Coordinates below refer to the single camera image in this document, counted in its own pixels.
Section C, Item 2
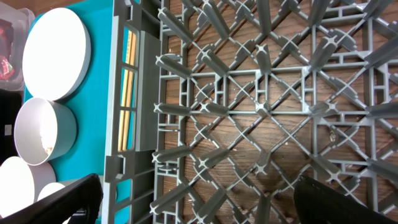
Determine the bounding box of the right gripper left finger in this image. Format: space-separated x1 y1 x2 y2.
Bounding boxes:
1 173 103 224

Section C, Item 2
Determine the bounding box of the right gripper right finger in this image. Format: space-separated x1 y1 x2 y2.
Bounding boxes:
294 175 396 224

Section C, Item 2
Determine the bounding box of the small white cup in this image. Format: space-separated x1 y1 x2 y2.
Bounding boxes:
1 156 56 218

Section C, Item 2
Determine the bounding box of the pile of rice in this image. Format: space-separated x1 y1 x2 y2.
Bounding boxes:
40 133 55 155

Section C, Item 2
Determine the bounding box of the grey bowl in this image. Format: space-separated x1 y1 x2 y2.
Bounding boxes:
14 98 77 166

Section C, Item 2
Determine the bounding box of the wooden chopstick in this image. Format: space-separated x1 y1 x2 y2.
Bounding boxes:
117 29 133 152
122 31 136 151

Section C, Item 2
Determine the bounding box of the large white plate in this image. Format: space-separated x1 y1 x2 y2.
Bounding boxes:
22 7 91 101

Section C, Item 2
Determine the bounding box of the red snack wrapper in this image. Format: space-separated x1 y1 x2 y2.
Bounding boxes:
1 19 15 80

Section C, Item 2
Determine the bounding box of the black food waste tray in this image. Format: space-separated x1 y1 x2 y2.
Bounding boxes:
0 90 22 164

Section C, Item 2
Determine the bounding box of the grey dishwasher rack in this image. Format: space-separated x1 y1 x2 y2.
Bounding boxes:
101 0 397 223

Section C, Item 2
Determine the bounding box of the clear plastic waste bin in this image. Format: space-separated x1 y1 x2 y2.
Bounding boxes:
1 2 35 91

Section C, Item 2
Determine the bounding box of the teal serving tray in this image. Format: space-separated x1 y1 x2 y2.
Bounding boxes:
50 1 113 182

